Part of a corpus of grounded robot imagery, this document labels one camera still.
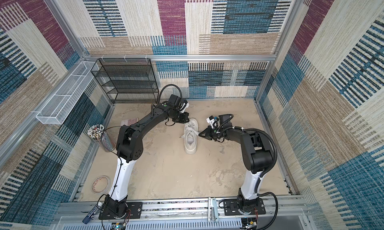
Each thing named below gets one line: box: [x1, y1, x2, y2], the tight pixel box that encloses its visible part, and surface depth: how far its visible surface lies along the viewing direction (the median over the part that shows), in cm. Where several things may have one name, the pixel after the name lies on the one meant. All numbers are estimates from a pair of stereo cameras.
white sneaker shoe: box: [183, 118, 198, 155], surface depth 94 cm
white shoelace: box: [179, 127, 200, 138], surface depth 95 cm
